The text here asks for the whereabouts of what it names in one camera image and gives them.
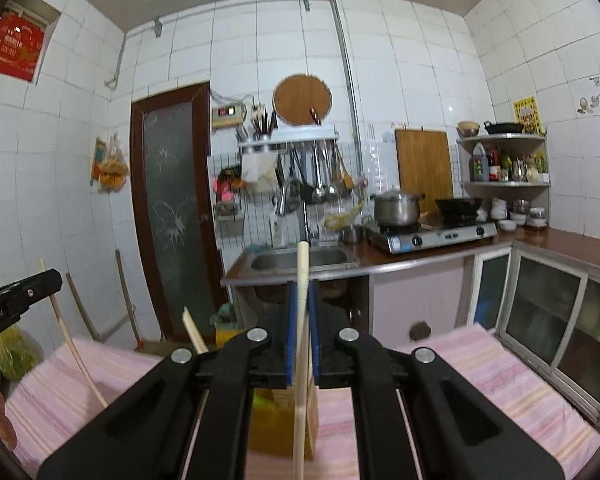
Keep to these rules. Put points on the wall stickers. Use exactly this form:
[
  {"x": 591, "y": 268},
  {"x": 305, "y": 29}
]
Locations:
[{"x": 587, "y": 105}]

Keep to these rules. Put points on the brown frosted glass door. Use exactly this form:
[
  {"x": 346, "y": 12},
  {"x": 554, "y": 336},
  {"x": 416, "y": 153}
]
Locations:
[{"x": 175, "y": 210}]

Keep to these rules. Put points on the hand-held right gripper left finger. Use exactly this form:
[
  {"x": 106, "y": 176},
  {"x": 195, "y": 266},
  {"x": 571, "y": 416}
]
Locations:
[{"x": 291, "y": 330}]

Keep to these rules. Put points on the steel pot with lid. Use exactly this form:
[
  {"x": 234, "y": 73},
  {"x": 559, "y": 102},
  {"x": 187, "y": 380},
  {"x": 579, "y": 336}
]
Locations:
[{"x": 395, "y": 210}]

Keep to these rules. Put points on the glass door cabinets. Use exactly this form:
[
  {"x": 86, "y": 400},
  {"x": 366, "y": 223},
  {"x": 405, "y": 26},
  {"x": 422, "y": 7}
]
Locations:
[{"x": 545, "y": 310}]

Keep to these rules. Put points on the black wok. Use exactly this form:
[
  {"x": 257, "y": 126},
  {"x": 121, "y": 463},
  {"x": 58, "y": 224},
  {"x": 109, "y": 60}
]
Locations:
[{"x": 457, "y": 206}]

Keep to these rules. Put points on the black pan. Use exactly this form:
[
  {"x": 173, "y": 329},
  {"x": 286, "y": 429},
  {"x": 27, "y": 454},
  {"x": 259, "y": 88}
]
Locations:
[{"x": 502, "y": 127}]

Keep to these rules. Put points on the yellow wall poster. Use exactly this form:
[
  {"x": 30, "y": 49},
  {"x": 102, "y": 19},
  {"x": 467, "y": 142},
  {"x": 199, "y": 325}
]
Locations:
[{"x": 525, "y": 116}]

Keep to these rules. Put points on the wooden cutting board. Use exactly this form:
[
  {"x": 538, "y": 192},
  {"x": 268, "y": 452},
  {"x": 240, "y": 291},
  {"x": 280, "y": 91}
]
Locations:
[{"x": 422, "y": 160}]

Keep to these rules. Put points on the white hanging towel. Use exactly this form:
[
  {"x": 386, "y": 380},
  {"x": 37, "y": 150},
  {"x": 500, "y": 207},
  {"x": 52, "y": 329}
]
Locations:
[{"x": 257, "y": 172}]

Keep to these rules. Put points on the steel faucet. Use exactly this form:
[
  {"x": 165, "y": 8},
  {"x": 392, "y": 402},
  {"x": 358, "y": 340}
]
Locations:
[{"x": 286, "y": 195}]

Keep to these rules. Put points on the pink striped tablecloth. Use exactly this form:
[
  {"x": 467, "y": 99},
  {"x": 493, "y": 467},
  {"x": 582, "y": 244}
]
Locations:
[{"x": 505, "y": 400}]

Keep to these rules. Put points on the large oil bottle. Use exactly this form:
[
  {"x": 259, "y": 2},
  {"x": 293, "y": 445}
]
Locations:
[{"x": 481, "y": 165}]

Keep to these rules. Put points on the white electric box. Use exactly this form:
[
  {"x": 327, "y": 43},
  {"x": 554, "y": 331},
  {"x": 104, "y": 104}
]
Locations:
[{"x": 227, "y": 116}]

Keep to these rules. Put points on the yellow plastic bag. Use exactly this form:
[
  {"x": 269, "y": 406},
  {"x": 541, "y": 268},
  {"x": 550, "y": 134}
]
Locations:
[{"x": 12, "y": 355}]

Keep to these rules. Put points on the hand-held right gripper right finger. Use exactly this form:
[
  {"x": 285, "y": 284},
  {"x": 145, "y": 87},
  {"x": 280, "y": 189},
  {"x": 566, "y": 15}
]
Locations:
[{"x": 316, "y": 330}]

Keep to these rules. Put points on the white vertical pipe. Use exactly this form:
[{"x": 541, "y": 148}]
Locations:
[{"x": 347, "y": 85}]

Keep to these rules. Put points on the row of hanging kitchen ladles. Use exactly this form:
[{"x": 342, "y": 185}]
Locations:
[{"x": 325, "y": 175}]

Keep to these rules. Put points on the steel sink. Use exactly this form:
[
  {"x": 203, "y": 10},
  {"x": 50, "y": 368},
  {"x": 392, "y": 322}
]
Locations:
[{"x": 280, "y": 261}]

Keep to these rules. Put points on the small steel cup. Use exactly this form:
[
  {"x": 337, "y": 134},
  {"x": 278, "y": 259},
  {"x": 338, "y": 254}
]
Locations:
[{"x": 352, "y": 235}]

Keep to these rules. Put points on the pink and red scrubber bundle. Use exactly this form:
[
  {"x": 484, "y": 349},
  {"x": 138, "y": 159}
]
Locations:
[{"x": 227, "y": 187}]

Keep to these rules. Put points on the row of condiment bottles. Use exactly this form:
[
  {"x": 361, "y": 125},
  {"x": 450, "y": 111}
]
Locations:
[{"x": 522, "y": 167}]

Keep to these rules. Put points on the steel corner shelf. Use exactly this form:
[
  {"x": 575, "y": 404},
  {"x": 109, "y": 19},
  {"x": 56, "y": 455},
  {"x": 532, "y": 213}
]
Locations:
[{"x": 505, "y": 136}]

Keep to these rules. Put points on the red cardboard box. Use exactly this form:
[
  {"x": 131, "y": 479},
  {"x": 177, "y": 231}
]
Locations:
[{"x": 15, "y": 47}]

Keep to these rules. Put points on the round wooden lid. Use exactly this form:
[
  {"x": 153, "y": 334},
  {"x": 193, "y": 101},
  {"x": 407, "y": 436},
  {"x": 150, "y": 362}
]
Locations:
[{"x": 300, "y": 100}]

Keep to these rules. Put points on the ceramic bowl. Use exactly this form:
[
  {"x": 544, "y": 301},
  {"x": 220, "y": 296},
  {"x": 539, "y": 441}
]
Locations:
[{"x": 468, "y": 128}]

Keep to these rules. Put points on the yellow strainer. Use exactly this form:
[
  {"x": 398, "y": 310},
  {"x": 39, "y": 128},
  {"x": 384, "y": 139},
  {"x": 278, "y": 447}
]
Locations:
[{"x": 342, "y": 220}]

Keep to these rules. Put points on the wooden stick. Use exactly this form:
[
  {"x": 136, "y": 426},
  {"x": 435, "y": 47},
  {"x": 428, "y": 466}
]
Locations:
[
  {"x": 82, "y": 307},
  {"x": 127, "y": 300}
]

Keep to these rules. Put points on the white wall rack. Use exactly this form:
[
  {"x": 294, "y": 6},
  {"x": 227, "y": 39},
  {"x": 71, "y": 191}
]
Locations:
[{"x": 290, "y": 140}]

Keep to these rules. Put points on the steel cutlery cup with knives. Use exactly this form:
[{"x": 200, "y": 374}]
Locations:
[{"x": 260, "y": 127}]

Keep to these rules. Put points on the steel gas stove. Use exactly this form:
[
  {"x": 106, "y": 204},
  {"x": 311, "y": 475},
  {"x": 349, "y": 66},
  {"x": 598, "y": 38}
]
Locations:
[{"x": 445, "y": 237}]

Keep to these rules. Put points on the orange hanging plastic bag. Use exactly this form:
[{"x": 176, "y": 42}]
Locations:
[{"x": 111, "y": 165}]

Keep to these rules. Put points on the wall soap dish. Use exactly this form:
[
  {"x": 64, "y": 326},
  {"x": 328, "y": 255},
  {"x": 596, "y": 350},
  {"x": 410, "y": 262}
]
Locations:
[{"x": 229, "y": 213}]

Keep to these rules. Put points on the stack of white bowls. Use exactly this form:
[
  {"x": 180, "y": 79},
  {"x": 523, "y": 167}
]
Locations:
[{"x": 520, "y": 215}]

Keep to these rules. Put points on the yellow slotted utensil holder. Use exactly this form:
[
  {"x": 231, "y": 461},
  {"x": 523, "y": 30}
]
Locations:
[{"x": 275, "y": 425}]

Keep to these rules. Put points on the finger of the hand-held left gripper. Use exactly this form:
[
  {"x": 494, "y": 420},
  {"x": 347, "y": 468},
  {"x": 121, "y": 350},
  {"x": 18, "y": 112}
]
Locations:
[{"x": 35, "y": 285}]

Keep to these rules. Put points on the brown kitchen counter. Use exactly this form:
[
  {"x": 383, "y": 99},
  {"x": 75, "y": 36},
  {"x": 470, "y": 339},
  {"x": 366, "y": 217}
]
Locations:
[{"x": 570, "y": 242}]

